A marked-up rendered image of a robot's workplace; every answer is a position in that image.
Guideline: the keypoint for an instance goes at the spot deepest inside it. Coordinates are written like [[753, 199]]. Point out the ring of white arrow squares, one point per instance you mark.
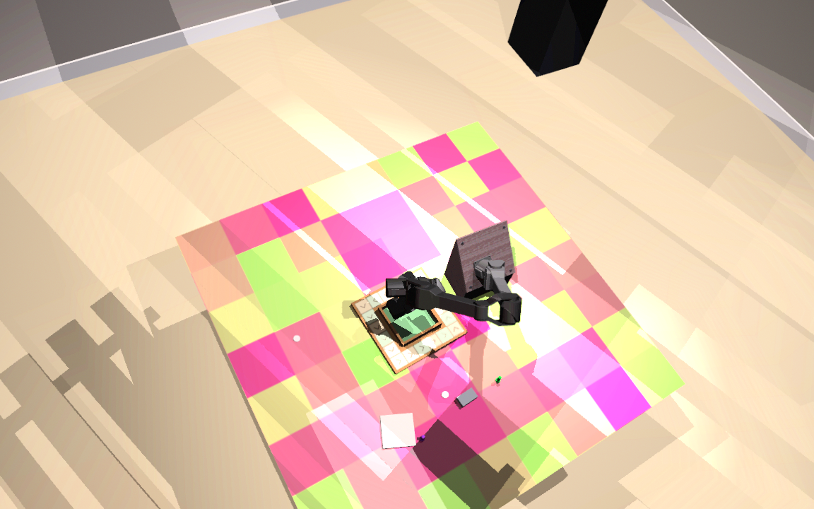
[[407, 329]]

